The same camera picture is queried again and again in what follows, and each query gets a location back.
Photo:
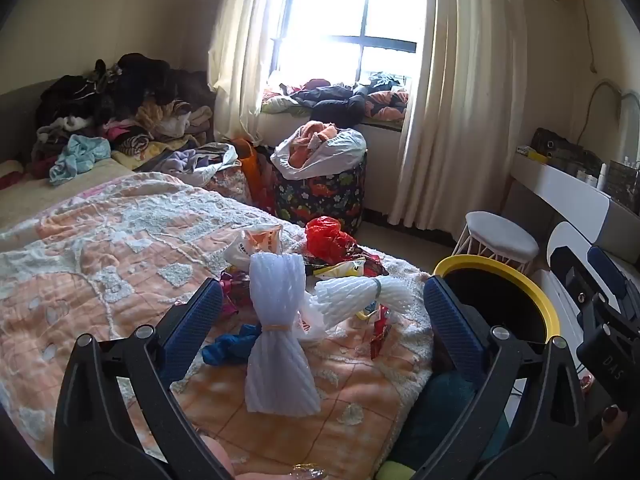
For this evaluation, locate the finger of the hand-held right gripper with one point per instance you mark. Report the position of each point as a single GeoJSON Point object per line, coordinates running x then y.
{"type": "Point", "coordinates": [606, 266]}
{"type": "Point", "coordinates": [570, 280]}

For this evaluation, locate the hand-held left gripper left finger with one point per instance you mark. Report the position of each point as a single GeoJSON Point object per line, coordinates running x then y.
{"type": "Point", "coordinates": [195, 330]}

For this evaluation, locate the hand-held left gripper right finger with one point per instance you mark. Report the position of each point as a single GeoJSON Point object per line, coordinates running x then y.
{"type": "Point", "coordinates": [452, 320]}

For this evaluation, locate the blue bag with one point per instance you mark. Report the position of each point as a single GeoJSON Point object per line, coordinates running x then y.
{"type": "Point", "coordinates": [225, 347]}

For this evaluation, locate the yellow rimmed black bin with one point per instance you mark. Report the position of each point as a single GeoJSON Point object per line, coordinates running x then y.
{"type": "Point", "coordinates": [505, 300]}

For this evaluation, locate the red shiny snack wrapper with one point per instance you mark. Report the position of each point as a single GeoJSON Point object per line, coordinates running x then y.
{"type": "Point", "coordinates": [381, 335]}

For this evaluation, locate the tall white foam net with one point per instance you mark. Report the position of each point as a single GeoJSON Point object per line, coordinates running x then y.
{"type": "Point", "coordinates": [280, 360]}

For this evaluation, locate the white plastic bag orange print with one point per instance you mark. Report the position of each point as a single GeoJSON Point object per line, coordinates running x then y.
{"type": "Point", "coordinates": [250, 250]}

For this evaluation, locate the dark purple snack wrapper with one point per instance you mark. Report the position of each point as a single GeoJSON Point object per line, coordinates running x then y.
{"type": "Point", "coordinates": [370, 260]}

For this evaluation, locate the short white foam net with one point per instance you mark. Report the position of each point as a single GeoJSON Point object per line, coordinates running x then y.
{"type": "Point", "coordinates": [350, 295]}

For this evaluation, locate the yellow snack packet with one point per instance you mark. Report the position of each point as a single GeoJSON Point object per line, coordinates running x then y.
{"type": "Point", "coordinates": [345, 269]}

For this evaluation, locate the red plastic bag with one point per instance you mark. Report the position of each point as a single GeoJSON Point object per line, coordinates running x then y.
{"type": "Point", "coordinates": [325, 240]}

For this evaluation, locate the person's right hand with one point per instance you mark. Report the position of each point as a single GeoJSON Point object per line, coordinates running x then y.
{"type": "Point", "coordinates": [611, 417]}

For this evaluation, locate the person's left hand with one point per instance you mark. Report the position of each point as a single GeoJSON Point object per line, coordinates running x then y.
{"type": "Point", "coordinates": [220, 460]}

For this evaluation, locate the white round stool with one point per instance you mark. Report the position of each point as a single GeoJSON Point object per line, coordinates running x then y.
{"type": "Point", "coordinates": [500, 235]}

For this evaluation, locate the clear cosmetics organizer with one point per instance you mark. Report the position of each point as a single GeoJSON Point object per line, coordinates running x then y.
{"type": "Point", "coordinates": [622, 177]}

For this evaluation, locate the white bottle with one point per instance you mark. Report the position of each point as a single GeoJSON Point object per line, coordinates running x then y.
{"type": "Point", "coordinates": [602, 176]}

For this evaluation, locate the person's teal trouser leg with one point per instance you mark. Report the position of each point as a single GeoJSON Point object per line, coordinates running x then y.
{"type": "Point", "coordinates": [440, 410]}

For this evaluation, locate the white dressing table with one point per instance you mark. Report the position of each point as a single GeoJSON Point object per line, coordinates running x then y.
{"type": "Point", "coordinates": [550, 180]}

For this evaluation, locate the orange white blanket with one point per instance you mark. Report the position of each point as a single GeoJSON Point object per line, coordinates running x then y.
{"type": "Point", "coordinates": [100, 270]}

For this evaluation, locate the dark handbag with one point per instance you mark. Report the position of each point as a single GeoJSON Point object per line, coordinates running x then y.
{"type": "Point", "coordinates": [560, 150]}

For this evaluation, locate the yellow box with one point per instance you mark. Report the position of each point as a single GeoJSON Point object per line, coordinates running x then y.
{"type": "Point", "coordinates": [531, 154]}

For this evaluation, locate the silver framed mirror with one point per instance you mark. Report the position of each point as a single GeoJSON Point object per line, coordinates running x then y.
{"type": "Point", "coordinates": [631, 120]}

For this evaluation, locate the lavender cloth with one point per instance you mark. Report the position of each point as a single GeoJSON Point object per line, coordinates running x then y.
{"type": "Point", "coordinates": [175, 162]}

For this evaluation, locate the dinosaur print laundry basket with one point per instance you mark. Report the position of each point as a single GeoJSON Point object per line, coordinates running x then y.
{"type": "Point", "coordinates": [320, 195]}

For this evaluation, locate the white bag of clothes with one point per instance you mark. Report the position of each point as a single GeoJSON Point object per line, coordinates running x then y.
{"type": "Point", "coordinates": [340, 147]}

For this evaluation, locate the bed with beige sheet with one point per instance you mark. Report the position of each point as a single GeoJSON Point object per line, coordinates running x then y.
{"type": "Point", "coordinates": [30, 205]}

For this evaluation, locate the cream curtain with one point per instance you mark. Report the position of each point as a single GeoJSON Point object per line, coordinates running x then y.
{"type": "Point", "coordinates": [450, 110]}
{"type": "Point", "coordinates": [240, 60]}

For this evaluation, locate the light blue cloth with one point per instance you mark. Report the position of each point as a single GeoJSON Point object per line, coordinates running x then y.
{"type": "Point", "coordinates": [80, 152]}

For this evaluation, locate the pile of clothes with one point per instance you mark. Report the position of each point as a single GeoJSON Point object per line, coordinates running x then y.
{"type": "Point", "coordinates": [150, 85]}

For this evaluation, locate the clothes on window sill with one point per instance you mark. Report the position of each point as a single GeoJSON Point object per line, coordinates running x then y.
{"type": "Point", "coordinates": [340, 97]}

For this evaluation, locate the window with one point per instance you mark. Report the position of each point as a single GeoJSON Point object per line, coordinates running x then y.
{"type": "Point", "coordinates": [325, 0]}

